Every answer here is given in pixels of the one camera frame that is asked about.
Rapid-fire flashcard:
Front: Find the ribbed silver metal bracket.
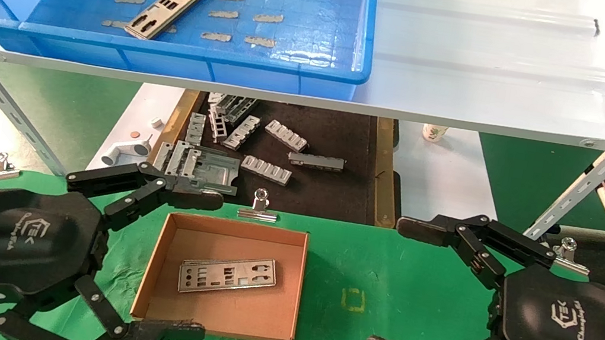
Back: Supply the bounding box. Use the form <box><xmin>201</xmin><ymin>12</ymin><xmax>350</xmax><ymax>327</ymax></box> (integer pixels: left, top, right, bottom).
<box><xmin>262</xmin><ymin>119</ymin><xmax>311</xmax><ymax>154</ymax></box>
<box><xmin>238</xmin><ymin>154</ymin><xmax>294</xmax><ymax>187</ymax></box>

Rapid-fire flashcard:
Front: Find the grey metal bracket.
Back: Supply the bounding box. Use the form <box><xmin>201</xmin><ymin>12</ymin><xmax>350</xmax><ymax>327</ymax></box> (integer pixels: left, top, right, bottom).
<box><xmin>151</xmin><ymin>140</ymin><xmax>174</xmax><ymax>173</ymax></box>
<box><xmin>167</xmin><ymin>140</ymin><xmax>202</xmax><ymax>180</ymax></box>

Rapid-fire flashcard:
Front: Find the black tray with wooden frame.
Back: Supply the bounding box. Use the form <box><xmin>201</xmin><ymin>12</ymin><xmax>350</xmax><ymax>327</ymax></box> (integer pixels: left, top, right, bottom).
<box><xmin>133</xmin><ymin>82</ymin><xmax>417</xmax><ymax>231</ymax></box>

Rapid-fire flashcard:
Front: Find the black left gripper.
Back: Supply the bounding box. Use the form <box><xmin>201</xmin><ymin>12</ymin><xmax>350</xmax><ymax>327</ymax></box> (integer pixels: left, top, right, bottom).
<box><xmin>0</xmin><ymin>140</ymin><xmax>229</xmax><ymax>340</ymax></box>

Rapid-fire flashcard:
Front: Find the flat grey metal plate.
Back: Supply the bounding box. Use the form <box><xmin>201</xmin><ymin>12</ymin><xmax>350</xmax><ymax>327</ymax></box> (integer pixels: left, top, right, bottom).
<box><xmin>174</xmin><ymin>144</ymin><xmax>244</xmax><ymax>197</ymax></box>

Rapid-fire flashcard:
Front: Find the slotted silver metal bracket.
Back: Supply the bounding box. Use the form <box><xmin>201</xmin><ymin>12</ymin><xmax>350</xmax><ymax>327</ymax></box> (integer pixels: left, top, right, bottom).
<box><xmin>204</xmin><ymin>102</ymin><xmax>232</xmax><ymax>145</ymax></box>
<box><xmin>185</xmin><ymin>112</ymin><xmax>208</xmax><ymax>147</ymax></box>
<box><xmin>222</xmin><ymin>112</ymin><xmax>262</xmax><ymax>154</ymax></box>

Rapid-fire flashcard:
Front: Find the white metal shelf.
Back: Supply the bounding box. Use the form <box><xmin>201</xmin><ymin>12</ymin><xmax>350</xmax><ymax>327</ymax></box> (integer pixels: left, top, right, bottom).
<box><xmin>0</xmin><ymin>0</ymin><xmax>605</xmax><ymax>152</ymax></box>

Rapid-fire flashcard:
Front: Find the brown cardboard box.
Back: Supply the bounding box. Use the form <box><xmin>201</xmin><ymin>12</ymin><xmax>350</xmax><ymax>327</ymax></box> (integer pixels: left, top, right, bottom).
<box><xmin>128</xmin><ymin>208</ymin><xmax>312</xmax><ymax>340</ymax></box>

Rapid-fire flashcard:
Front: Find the green cloth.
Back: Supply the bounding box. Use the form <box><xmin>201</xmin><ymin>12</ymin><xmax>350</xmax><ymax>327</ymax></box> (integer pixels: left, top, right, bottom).
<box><xmin>0</xmin><ymin>166</ymin><xmax>605</xmax><ymax>340</ymax></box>

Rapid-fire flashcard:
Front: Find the dark slotted metal bracket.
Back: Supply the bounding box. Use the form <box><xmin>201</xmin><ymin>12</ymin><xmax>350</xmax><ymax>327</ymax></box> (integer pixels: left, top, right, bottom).
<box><xmin>205</xmin><ymin>91</ymin><xmax>260</xmax><ymax>128</ymax></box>

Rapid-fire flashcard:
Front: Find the white plastic pipe fitting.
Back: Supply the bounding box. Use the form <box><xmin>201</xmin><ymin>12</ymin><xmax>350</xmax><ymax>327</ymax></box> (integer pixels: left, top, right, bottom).
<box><xmin>100</xmin><ymin>128</ymin><xmax>154</xmax><ymax>172</ymax></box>

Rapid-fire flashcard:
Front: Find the blue plastic tray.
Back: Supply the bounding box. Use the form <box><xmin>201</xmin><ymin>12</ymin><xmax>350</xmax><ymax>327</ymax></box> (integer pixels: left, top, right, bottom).
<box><xmin>0</xmin><ymin>0</ymin><xmax>381</xmax><ymax>106</ymax></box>

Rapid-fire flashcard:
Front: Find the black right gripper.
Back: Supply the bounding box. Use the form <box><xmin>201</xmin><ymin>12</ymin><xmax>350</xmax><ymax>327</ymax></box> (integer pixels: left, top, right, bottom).
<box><xmin>366</xmin><ymin>201</ymin><xmax>605</xmax><ymax>340</ymax></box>

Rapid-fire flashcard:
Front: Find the silver metal I/O shield plate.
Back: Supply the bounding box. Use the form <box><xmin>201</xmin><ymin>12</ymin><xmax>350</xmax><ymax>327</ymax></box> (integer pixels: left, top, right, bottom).
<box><xmin>182</xmin><ymin>249</ymin><xmax>272</xmax><ymax>278</ymax></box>
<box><xmin>123</xmin><ymin>0</ymin><xmax>213</xmax><ymax>49</ymax></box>
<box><xmin>176</xmin><ymin>247</ymin><xmax>280</xmax><ymax>307</ymax></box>

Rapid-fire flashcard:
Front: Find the grey metal bar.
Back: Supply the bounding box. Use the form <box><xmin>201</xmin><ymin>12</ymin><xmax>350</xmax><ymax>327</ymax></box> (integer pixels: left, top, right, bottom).
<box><xmin>286</xmin><ymin>150</ymin><xmax>346</xmax><ymax>174</ymax></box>

